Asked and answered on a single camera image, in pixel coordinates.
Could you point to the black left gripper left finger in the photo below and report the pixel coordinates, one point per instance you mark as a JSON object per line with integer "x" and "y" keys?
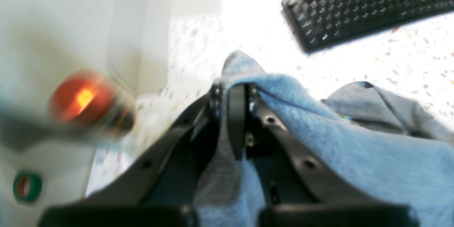
{"x": 168, "y": 172}

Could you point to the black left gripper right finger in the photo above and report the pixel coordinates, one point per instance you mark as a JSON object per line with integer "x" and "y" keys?
{"x": 290, "y": 173}

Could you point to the grey t-shirt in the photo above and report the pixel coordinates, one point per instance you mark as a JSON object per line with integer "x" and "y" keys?
{"x": 385, "y": 145}

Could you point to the clear glass bottle red cap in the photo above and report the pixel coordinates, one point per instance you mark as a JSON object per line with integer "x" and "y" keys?
{"x": 86, "y": 106}

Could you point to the green tape roll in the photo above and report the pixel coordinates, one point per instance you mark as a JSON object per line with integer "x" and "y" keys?
{"x": 27, "y": 187}

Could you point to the black computer keyboard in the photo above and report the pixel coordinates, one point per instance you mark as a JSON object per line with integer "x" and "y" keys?
{"x": 321, "y": 24}

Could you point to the terrazzo patterned tablecloth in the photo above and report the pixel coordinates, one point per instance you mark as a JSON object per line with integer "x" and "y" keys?
{"x": 414, "y": 61}

